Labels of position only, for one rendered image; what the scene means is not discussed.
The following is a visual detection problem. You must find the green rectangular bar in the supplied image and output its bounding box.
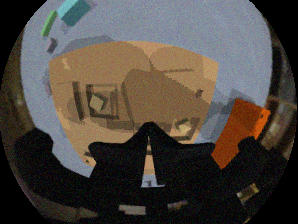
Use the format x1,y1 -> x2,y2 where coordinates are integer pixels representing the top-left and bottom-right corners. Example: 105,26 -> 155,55
41,10 -> 59,36

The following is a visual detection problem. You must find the teal cube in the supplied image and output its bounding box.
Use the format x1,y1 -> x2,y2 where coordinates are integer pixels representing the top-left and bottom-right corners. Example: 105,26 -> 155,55
57,0 -> 92,27

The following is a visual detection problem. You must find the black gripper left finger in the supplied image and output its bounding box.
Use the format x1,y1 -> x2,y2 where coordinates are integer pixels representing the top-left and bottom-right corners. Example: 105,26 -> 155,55
88,121 -> 149,181

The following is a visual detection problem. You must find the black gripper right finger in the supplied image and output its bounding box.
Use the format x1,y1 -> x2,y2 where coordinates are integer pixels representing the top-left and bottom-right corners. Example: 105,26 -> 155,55
149,121 -> 216,185

